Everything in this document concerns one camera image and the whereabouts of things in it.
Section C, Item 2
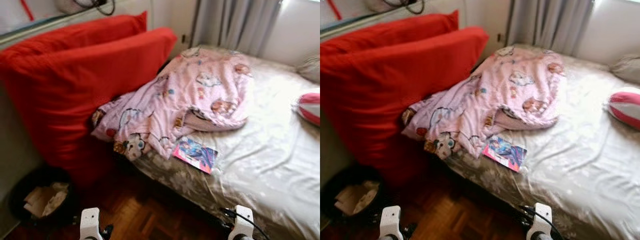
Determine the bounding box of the blue pink comic magazine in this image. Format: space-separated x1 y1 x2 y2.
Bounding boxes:
172 136 219 175
483 135 528 173

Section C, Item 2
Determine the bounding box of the pink cartoon print blanket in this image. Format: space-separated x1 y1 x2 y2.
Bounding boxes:
401 46 567 161
91 47 253 162

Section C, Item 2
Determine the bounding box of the black round waste bin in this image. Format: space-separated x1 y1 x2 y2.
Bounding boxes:
9 166 78 226
321 165 386 223

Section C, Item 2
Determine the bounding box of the large red fabric cushion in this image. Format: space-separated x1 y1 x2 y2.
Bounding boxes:
320 26 490 188
320 10 460 57
0 11 148 58
0 27 178 188

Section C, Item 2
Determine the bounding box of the red white striped bolster pillow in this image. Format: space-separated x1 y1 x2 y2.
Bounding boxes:
606 87 640 132
295 92 321 127

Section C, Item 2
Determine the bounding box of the bed with beige floral sheet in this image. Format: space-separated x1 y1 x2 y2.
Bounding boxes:
132 45 321 240
442 44 640 240

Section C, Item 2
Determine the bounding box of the beige pillow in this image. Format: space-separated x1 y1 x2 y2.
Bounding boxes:
610 54 640 85
296 55 321 83

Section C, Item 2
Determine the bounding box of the red hanging tassel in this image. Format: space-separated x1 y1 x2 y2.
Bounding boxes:
20 0 35 22
327 0 343 21

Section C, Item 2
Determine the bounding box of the grey pleated curtain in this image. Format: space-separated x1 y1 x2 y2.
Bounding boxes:
506 0 598 56
191 0 283 57

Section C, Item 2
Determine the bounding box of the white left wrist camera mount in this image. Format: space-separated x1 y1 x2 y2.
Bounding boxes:
379 205 403 240
80 207 103 240

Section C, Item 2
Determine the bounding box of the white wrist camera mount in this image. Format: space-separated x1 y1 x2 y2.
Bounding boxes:
80 207 103 240
526 202 553 240
379 205 403 240
229 205 255 240

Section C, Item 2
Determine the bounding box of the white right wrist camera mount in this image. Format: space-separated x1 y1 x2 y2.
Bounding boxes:
229 205 255 240
526 202 553 240

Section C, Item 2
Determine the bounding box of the black coiled wall cable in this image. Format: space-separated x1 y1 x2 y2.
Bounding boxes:
75 0 116 16
382 0 426 15

